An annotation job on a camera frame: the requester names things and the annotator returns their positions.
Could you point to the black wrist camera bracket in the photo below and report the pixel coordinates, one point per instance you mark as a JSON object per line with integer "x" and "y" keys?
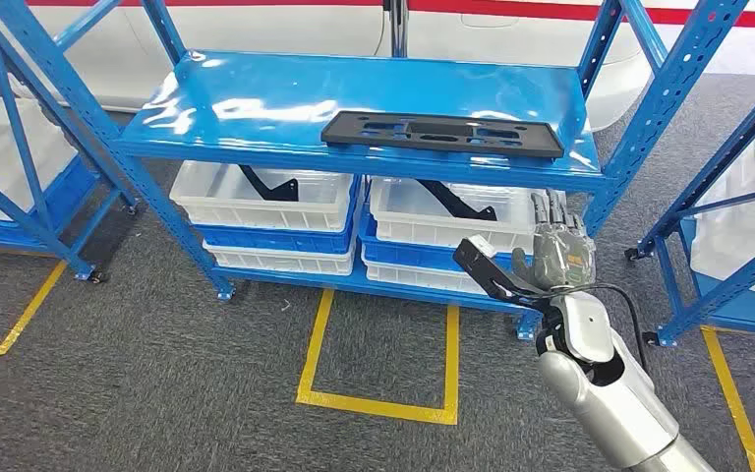
{"x": 491, "y": 273}

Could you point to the blue plastic bin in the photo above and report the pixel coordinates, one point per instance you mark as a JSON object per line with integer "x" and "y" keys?
{"x": 273, "y": 240}
{"x": 403, "y": 255}

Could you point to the chrome barrier post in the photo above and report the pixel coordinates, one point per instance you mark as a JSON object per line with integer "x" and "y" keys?
{"x": 398, "y": 32}

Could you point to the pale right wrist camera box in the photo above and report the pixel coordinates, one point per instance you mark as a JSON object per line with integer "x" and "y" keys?
{"x": 482, "y": 246}

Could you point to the black bracket part in bin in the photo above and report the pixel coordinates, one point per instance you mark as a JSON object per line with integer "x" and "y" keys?
{"x": 455, "y": 203}
{"x": 267, "y": 189}

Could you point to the black plastic plate frame part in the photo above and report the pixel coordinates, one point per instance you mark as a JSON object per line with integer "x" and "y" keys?
{"x": 534, "y": 144}

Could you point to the large translucent storage bin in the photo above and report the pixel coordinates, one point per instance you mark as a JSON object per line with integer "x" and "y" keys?
{"x": 0, "y": 156}
{"x": 749, "y": 221}

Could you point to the red barrier belt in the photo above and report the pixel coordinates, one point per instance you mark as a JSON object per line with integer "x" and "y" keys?
{"x": 221, "y": 2}
{"x": 612, "y": 12}

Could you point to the white plastic bin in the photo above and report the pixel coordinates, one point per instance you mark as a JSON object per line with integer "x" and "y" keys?
{"x": 442, "y": 234}
{"x": 416, "y": 277}
{"x": 254, "y": 215}
{"x": 280, "y": 262}

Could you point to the white car body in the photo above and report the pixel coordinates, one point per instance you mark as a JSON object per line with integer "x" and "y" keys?
{"x": 286, "y": 29}

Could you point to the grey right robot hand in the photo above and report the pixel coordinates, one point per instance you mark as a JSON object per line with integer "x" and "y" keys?
{"x": 563, "y": 260}

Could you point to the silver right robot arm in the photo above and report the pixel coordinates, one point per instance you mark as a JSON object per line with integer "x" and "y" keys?
{"x": 612, "y": 391}

